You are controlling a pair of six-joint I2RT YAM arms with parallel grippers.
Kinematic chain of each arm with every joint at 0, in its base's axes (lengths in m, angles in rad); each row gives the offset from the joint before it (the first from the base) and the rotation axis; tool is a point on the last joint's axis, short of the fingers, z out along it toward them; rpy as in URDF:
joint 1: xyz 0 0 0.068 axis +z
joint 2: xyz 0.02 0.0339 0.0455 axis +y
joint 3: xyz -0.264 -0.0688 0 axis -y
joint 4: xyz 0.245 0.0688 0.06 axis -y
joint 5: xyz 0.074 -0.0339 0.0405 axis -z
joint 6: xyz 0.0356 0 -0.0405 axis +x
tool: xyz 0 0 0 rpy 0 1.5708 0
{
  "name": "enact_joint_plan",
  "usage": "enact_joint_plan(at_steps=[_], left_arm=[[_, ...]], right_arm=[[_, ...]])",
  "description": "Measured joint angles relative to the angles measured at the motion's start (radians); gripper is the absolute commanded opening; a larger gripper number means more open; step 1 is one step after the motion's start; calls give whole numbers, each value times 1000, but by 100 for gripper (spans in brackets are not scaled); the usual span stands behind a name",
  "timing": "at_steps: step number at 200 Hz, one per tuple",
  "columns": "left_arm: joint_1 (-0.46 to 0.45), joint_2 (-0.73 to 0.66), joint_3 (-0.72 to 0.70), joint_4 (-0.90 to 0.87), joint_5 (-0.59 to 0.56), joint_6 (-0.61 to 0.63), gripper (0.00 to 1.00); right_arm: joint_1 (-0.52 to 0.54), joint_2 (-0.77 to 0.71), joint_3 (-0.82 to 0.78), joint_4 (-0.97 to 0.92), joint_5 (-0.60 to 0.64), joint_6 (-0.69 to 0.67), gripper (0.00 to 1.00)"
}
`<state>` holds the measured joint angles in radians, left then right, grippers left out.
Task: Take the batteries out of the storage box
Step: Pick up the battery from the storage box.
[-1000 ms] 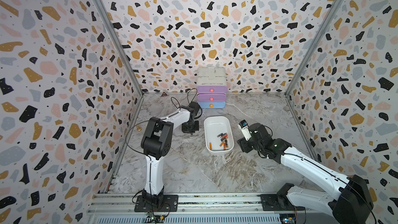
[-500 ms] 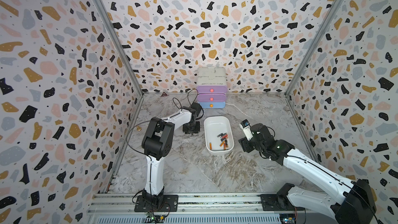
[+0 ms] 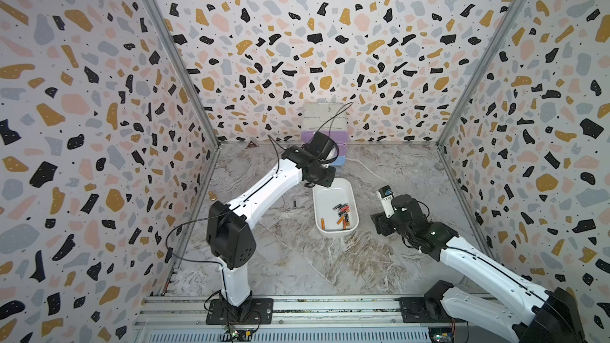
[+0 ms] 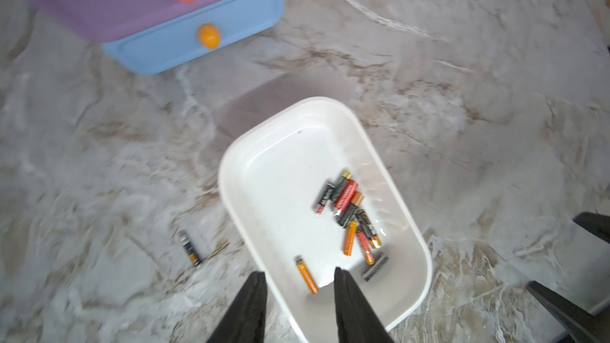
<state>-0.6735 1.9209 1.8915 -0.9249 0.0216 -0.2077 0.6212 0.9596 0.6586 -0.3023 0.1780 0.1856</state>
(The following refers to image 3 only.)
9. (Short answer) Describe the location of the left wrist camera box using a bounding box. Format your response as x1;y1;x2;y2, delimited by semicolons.
308;132;338;165

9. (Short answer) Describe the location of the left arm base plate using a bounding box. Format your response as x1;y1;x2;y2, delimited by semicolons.
206;297;274;326

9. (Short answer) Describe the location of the white plastic storage tray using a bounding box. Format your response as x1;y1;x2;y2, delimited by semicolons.
313;178;360;238

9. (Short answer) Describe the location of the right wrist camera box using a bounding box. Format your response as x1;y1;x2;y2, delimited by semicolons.
376;185;394;219

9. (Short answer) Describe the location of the aluminium front rail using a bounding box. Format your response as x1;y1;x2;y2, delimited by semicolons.
130;295;505;342

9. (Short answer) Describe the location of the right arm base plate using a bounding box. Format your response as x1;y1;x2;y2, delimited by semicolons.
398;297;452;323

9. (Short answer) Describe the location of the pastel mini drawer cabinet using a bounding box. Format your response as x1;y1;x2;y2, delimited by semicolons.
300;103;349;166

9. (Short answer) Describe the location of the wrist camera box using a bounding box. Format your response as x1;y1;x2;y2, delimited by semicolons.
376;185;394;219
308;132;338;165

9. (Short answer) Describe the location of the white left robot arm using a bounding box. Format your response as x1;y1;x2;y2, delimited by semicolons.
206;146;336;307

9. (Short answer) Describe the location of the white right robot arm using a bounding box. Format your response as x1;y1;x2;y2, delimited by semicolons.
371;186;586;342

